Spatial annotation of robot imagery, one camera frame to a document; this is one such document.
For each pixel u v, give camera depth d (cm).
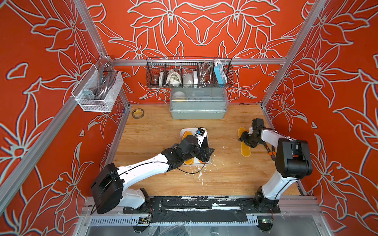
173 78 91
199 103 98
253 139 81
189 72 96
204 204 74
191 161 85
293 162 48
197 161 89
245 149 93
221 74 88
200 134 67
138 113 115
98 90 78
